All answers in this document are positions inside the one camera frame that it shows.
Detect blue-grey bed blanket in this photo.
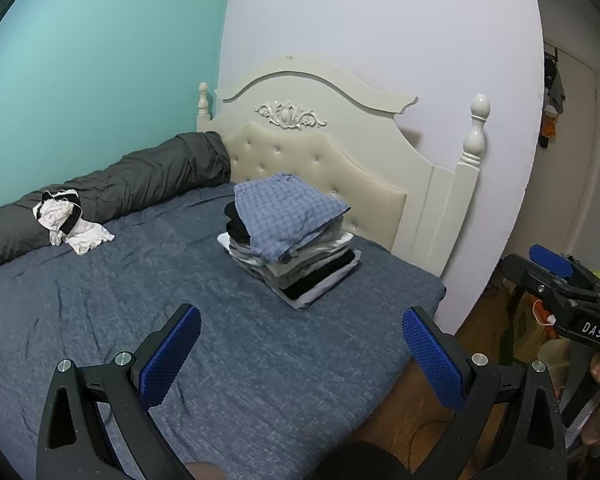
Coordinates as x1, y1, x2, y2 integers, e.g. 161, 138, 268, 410
0, 180, 447, 480

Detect cream door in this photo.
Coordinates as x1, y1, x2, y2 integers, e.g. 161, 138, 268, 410
539, 40, 600, 266

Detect blue plaid shorts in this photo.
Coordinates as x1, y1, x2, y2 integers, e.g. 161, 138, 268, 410
234, 172, 352, 263

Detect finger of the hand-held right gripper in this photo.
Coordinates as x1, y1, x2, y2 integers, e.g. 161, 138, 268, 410
529, 243, 576, 279
502, 253, 564, 311

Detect cream bed headboard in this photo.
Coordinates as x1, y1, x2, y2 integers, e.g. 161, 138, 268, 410
196, 56, 492, 278

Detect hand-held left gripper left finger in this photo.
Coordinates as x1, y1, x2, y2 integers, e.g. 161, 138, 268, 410
36, 302, 202, 480

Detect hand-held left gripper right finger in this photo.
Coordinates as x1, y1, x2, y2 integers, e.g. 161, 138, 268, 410
401, 306, 567, 480

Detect stack of clothes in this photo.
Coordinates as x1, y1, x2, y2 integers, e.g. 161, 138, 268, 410
217, 202, 363, 308

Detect hanging clothes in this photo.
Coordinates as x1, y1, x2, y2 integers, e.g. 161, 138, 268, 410
540, 50, 567, 150

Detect dark grey rolled duvet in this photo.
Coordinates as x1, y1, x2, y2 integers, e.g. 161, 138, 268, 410
0, 131, 232, 276

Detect white and black garment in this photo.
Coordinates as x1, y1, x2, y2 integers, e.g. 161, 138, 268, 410
32, 187, 116, 256

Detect plastic bag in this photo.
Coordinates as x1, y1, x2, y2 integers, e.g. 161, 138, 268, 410
500, 285, 571, 367

